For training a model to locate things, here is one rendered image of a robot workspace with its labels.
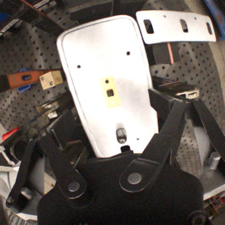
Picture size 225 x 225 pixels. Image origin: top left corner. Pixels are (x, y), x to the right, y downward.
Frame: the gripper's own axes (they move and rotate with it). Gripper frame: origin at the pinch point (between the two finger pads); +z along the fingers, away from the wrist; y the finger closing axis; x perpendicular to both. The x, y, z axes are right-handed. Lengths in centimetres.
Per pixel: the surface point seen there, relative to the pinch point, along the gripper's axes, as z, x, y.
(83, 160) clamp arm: 10.8, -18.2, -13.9
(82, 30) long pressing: 13.7, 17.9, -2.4
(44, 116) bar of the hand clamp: 3.0, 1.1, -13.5
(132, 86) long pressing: 13.7, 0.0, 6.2
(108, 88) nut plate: 13.4, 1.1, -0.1
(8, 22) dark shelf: 10.8, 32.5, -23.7
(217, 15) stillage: 98, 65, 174
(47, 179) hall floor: 113, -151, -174
